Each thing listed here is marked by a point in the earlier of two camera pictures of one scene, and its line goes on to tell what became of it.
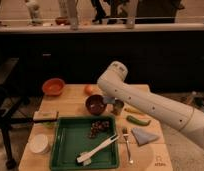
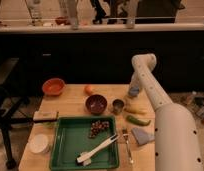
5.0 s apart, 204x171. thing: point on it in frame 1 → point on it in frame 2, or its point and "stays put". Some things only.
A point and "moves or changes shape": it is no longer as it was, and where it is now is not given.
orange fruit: [88, 90] stays put
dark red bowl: [95, 104] stays put
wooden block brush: [45, 116] stays put
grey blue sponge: [108, 100] moves or changes shape
